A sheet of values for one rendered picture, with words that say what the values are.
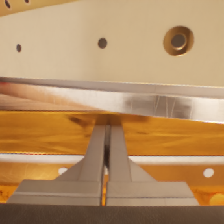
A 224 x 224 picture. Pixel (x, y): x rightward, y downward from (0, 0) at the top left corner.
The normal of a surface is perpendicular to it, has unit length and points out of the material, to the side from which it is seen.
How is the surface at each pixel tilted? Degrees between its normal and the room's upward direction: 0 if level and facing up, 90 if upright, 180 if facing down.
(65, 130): 90
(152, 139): 90
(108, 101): 90
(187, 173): 90
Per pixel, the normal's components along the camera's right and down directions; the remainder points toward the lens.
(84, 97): -0.39, 0.26
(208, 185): 0.00, 0.24
